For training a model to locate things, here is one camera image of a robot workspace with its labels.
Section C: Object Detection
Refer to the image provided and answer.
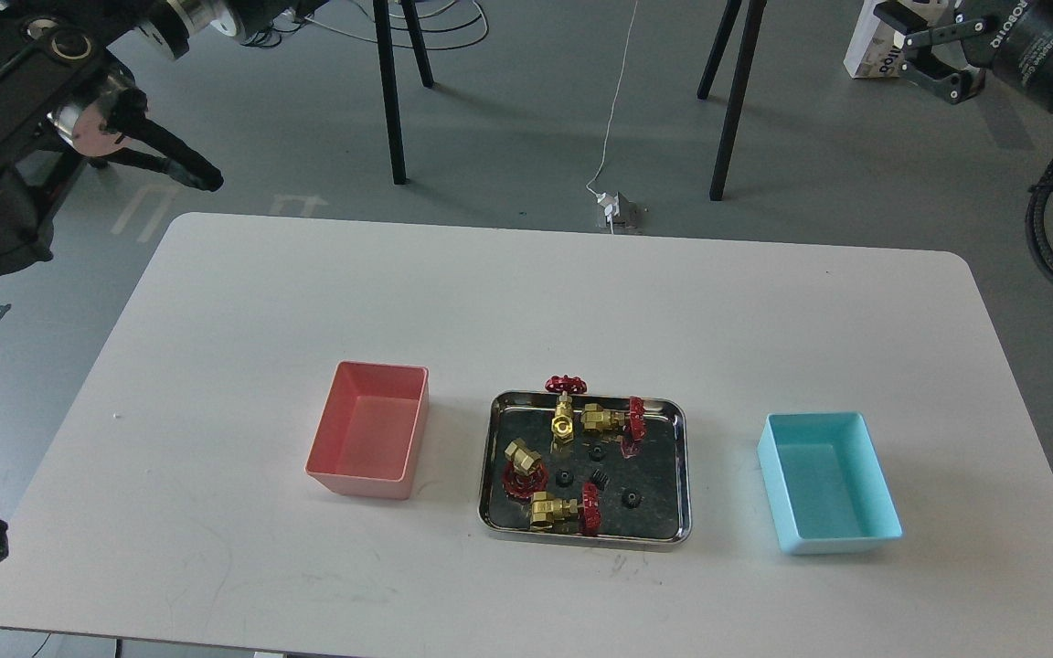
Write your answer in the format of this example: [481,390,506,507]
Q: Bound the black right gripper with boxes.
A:
[874,1,1053,104]

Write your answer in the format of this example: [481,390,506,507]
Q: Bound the brass valve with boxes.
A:
[545,375,588,447]
[529,482,602,536]
[580,397,647,442]
[501,438,550,501]

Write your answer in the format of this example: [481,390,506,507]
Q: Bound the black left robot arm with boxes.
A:
[0,1,319,278]

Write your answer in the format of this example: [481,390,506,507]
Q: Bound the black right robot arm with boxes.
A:
[873,1,1053,113]

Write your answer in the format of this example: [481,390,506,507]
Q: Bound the white cardboard box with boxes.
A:
[843,1,903,80]

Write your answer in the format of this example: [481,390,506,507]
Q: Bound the light blue plastic box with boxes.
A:
[757,412,903,555]

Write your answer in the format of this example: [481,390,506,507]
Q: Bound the brass valve top upright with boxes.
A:
[545,375,588,447]

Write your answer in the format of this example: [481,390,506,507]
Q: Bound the black gear right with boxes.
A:
[620,490,644,509]

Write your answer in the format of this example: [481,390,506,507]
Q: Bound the black gear middle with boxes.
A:
[588,468,610,492]

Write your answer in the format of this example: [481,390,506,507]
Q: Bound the black gear left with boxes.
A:
[553,468,574,488]

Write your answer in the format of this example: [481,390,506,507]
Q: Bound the brass valve bottom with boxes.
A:
[529,482,602,536]

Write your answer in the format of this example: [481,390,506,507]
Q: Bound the pink plastic box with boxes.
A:
[305,361,428,500]

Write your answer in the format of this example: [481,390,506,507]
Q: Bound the black stand legs right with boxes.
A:
[697,1,766,201]

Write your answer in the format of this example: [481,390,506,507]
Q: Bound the black stand legs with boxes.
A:
[372,1,434,185]
[697,1,766,201]

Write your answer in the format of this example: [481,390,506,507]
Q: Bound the shiny metal tray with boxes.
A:
[479,391,691,549]

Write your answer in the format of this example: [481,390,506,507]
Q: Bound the black stand legs left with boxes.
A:
[372,1,434,185]

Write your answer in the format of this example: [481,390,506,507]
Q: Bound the white cable on floor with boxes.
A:
[585,0,641,197]

